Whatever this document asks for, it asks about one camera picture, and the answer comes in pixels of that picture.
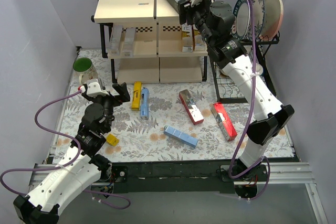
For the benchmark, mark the teal rimmed plate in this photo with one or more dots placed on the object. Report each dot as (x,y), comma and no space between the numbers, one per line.
(241,12)

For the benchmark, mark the silver white toothpaste box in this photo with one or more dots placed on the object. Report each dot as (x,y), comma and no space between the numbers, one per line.
(128,46)

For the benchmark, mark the yellow toothpaste box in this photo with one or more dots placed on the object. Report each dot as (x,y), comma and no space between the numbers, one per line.
(135,106)

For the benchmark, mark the pink beige plate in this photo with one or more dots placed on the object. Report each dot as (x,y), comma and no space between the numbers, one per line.
(273,19)

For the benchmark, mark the beige three-tier shelf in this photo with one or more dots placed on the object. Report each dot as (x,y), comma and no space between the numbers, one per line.
(157,49)

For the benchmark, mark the small yellow box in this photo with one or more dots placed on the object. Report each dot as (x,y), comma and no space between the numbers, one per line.
(112,140)

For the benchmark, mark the light blue toothpaste box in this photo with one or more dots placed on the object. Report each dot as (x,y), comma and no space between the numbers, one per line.
(144,106)

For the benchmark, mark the black wire dish rack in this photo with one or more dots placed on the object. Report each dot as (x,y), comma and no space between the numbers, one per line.
(231,56)

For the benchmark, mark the brown red toothpaste box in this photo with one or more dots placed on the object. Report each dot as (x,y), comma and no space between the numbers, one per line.
(191,107)

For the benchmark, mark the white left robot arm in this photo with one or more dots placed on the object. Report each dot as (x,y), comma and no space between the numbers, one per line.
(81,165)

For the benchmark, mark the blue floral plate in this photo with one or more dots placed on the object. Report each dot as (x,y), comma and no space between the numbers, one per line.
(259,15)

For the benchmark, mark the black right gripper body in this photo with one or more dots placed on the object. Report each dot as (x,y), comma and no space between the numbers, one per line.
(184,11)

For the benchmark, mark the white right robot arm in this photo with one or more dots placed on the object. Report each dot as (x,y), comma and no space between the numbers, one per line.
(267,124)

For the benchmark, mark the silver RO toothpaste box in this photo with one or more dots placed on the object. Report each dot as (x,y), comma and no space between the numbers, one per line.
(199,43)

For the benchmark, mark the silver striped toothpaste box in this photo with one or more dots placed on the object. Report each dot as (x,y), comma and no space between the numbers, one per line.
(115,40)

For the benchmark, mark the orange RO toothpaste box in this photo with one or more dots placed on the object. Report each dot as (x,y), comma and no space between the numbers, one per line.
(187,38)

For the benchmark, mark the green floral mug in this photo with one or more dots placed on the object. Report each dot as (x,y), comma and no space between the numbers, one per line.
(84,69)

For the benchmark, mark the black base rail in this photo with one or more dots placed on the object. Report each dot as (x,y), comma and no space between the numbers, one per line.
(194,176)

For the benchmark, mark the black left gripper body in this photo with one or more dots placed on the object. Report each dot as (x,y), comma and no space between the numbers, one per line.
(115,97)

